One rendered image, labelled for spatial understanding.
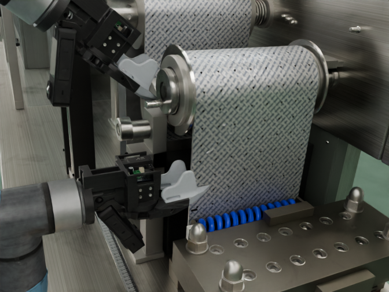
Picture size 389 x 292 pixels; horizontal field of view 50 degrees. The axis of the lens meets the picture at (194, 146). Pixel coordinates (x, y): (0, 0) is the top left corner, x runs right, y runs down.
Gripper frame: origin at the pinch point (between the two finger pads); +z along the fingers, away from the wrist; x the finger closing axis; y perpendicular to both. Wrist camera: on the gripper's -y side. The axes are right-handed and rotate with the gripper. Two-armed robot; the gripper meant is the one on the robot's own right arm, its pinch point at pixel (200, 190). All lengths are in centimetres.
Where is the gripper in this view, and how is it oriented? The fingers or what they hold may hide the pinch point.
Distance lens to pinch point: 71.4
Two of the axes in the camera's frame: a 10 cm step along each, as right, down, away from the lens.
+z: 9.1, -1.3, 4.0
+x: -4.2, -4.1, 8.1
